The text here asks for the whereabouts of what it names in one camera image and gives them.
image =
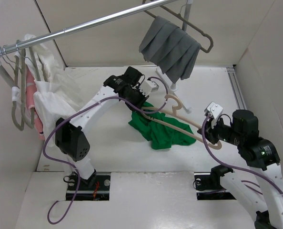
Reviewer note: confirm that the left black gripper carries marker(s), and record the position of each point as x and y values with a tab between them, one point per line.
142	99

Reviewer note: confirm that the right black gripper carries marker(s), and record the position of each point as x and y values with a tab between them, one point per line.
209	130

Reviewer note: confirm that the green t shirt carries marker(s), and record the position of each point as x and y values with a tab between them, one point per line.
161	136

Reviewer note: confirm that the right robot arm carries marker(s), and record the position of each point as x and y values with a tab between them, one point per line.
261	158

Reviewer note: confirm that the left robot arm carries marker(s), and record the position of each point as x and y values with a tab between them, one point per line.
70	137

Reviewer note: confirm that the white garment on hanger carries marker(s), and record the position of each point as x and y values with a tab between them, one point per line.
58	95

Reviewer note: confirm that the grey plastic hanger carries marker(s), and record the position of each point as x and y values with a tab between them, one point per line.
186	23

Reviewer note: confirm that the pink garment on hanger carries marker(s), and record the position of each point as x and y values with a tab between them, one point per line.
31	89

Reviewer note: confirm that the grey hanger far left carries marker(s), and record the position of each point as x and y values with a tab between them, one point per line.
18	86

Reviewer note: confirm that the grey pleated cloth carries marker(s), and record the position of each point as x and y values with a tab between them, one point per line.
173	50

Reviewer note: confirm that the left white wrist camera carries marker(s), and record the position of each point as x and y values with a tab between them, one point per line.
148	87

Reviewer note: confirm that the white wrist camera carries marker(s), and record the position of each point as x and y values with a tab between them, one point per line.
214	111
148	87

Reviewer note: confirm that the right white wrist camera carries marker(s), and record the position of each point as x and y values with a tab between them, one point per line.
214	111

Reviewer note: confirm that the aluminium rail right edge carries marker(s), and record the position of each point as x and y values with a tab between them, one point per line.
236	88

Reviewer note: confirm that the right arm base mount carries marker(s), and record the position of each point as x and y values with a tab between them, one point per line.
208	187

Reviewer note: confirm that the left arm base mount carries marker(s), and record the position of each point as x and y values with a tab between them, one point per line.
99	191

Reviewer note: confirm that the silver clothes rack rail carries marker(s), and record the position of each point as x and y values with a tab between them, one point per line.
80	27

